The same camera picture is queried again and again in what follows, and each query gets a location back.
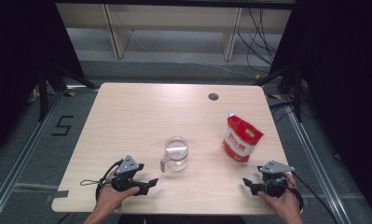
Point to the black curtain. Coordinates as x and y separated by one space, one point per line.
345 77
19 62

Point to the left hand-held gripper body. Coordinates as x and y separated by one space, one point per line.
128 165

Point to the person's left hand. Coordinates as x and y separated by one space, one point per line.
110 199

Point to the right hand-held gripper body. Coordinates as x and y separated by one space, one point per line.
275 168

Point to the person's right hand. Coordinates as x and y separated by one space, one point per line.
287 202

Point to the black metal stand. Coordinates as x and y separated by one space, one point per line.
297 93
44 93

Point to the beige wooden shelf unit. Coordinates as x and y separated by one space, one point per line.
174 17

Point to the clear glass jar with lid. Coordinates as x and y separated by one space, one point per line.
176 154

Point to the black frame beam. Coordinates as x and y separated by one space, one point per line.
174 3

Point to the grey table grommet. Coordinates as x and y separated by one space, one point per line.
213 96

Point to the red and white pouch bag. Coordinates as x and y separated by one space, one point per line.
242 140

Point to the metal floor rail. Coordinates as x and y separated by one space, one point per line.
314 165
22 152

